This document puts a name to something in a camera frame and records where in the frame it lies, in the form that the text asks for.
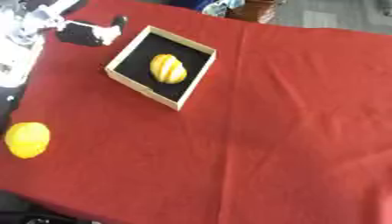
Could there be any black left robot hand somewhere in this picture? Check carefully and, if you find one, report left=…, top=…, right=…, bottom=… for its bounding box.
left=53, top=15, right=130, bottom=47

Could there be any tan box with black inside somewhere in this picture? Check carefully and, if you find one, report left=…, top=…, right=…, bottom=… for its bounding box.
left=104, top=24, right=218, bottom=112

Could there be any yellow ridged toy fruit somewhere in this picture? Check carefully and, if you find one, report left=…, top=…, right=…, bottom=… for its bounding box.
left=148, top=53, right=189, bottom=85

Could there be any yellow round toy fruit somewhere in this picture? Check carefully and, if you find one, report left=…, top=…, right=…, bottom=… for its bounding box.
left=3, top=122, right=53, bottom=159

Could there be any person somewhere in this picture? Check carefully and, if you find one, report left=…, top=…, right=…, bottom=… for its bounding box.
left=166, top=0, right=281, bottom=25

